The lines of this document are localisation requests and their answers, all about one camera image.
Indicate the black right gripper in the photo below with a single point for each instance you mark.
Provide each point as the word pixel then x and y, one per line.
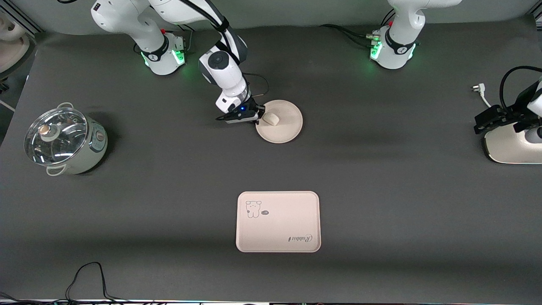
pixel 250 106

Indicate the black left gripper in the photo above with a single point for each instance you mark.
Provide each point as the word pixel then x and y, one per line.
pixel 506 115

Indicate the small white bun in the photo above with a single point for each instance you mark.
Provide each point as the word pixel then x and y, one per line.
pixel 270 118

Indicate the round beige plate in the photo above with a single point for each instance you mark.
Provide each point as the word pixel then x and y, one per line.
pixel 286 127

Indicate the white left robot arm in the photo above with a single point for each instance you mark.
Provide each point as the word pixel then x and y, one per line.
pixel 400 38

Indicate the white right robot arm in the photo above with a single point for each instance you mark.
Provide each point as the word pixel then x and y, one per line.
pixel 222 72

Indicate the beige rectangular tray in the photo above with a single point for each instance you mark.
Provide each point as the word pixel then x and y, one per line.
pixel 278 221

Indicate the cream white toaster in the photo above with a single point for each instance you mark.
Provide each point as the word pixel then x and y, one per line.
pixel 508 148

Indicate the dark grey table mat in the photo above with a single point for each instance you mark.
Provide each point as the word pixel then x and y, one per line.
pixel 381 237

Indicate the pale green electric pot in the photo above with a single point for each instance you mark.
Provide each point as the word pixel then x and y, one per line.
pixel 95 146

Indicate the glass pot lid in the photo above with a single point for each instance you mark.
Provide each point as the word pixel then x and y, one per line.
pixel 55 135

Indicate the beige round appliance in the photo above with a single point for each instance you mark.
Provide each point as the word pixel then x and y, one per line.
pixel 12 55

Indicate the grey aluminium frame rail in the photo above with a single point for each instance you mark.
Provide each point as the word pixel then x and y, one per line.
pixel 25 19

